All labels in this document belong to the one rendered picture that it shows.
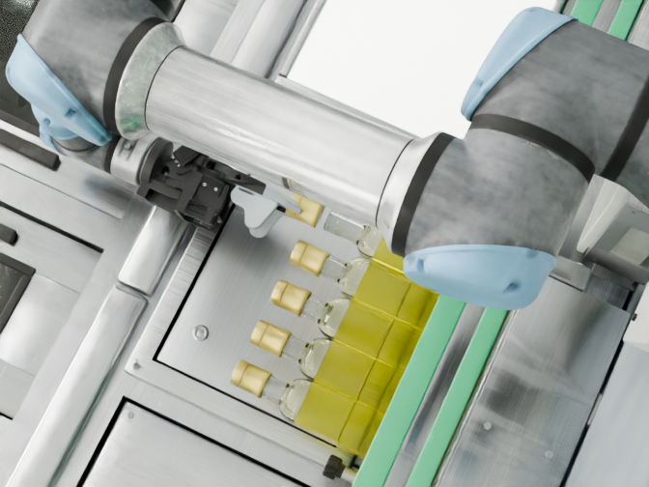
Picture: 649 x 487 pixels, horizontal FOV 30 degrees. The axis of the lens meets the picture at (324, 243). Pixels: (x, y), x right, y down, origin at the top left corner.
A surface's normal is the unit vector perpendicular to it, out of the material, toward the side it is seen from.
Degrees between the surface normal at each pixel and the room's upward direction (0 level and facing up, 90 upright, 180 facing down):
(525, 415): 90
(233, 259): 90
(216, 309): 90
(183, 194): 90
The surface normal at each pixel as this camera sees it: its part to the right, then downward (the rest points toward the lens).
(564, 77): -0.04, -0.19
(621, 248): -0.43, 0.87
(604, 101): -0.17, 0.08
